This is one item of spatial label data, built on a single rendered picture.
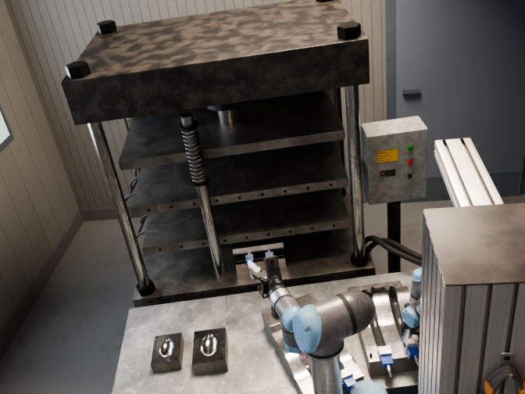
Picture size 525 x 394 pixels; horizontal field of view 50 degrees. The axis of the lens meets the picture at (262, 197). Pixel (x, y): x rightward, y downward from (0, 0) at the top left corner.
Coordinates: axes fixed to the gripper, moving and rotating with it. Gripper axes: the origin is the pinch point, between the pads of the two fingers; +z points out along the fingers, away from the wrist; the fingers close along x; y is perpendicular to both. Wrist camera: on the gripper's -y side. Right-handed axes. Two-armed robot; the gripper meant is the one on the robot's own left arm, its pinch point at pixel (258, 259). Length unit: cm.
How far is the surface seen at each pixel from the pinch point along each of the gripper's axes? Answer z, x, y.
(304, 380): -10, 16, 59
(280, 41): 68, 36, -60
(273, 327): 19, 14, 54
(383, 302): 8, 63, 45
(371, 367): -17, 43, 55
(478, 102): 164, 241, 25
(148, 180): 115, -20, 20
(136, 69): 78, -25, -52
